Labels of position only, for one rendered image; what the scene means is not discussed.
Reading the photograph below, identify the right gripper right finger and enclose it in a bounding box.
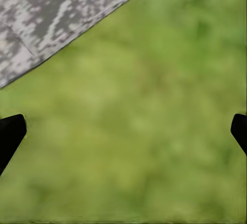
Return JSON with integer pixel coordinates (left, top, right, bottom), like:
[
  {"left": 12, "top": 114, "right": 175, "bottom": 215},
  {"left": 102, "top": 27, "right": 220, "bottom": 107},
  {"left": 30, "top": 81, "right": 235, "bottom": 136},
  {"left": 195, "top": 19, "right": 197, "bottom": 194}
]
[{"left": 231, "top": 113, "right": 247, "bottom": 155}]

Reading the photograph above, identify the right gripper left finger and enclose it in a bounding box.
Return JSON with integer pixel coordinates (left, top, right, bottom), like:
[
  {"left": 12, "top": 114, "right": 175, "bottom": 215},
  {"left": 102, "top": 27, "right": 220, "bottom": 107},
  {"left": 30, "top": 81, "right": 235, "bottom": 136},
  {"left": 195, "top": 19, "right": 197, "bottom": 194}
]
[{"left": 0, "top": 114, "right": 27, "bottom": 176}]

